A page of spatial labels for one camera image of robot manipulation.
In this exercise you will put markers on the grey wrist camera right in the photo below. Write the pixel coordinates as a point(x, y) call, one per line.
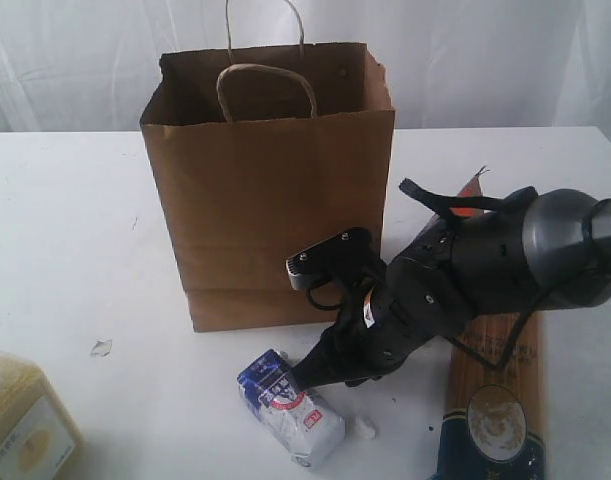
point(325, 257)

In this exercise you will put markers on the clear bottle yellow millet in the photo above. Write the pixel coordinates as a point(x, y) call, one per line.
point(38, 437)

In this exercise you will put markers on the brown paper shopping bag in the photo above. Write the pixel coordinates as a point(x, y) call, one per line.
point(258, 153)

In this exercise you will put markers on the spaghetti pack dark blue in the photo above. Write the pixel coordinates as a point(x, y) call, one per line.
point(492, 427)

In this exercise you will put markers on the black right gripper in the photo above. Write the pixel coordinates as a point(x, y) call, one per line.
point(389, 309)

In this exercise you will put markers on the blue white salt packet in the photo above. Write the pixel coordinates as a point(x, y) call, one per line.
point(303, 422)

